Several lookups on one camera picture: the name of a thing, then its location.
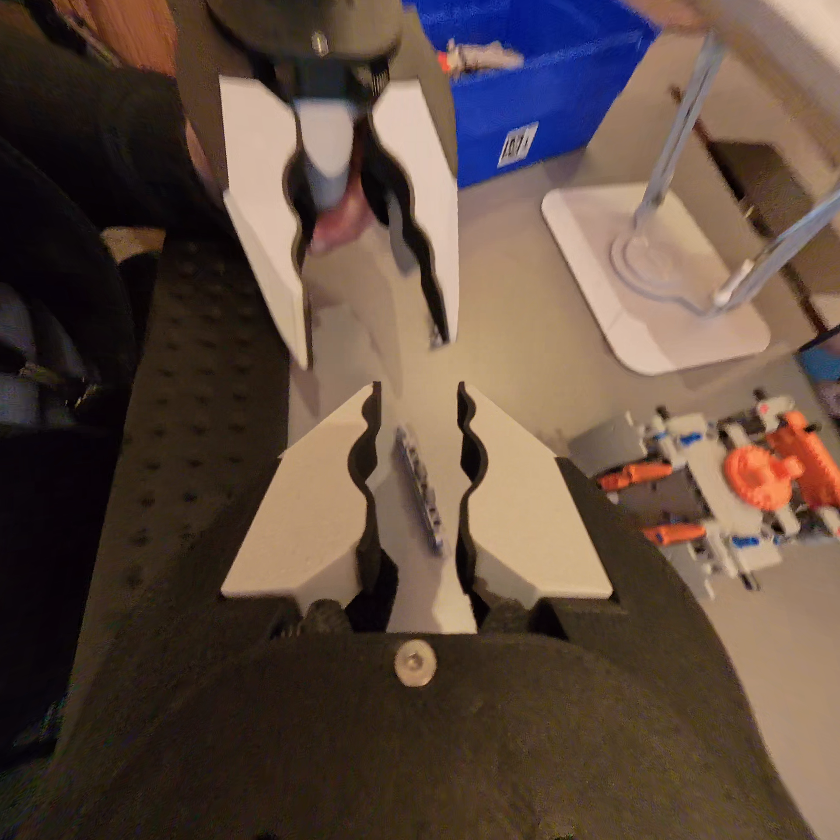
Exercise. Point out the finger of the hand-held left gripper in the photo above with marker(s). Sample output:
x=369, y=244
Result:
x=262, y=197
x=426, y=184

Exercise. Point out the person's left forearm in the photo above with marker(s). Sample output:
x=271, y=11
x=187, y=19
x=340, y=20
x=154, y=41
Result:
x=98, y=131

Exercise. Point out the person's left hand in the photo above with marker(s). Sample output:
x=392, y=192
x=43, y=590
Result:
x=341, y=197

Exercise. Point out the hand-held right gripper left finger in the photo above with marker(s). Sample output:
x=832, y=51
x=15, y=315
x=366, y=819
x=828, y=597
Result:
x=295, y=525

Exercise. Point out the blue plastic storage bin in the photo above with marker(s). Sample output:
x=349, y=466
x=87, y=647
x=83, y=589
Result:
x=558, y=85

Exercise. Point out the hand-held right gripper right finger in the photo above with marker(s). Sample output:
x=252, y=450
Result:
x=538, y=525

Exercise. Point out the grey orange toy brick model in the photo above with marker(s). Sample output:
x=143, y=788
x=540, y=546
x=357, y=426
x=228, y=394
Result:
x=709, y=485

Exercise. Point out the pile of toy brick parts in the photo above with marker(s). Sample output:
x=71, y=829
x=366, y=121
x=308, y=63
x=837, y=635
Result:
x=479, y=56

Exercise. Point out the grey curved toy brick panel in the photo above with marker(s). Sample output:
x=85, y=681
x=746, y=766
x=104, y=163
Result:
x=607, y=439

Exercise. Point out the grey long toy brick beam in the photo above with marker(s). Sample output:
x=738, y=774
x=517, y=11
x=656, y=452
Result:
x=420, y=485

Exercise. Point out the white metal board stand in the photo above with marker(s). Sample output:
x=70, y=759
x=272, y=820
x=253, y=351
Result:
x=656, y=315

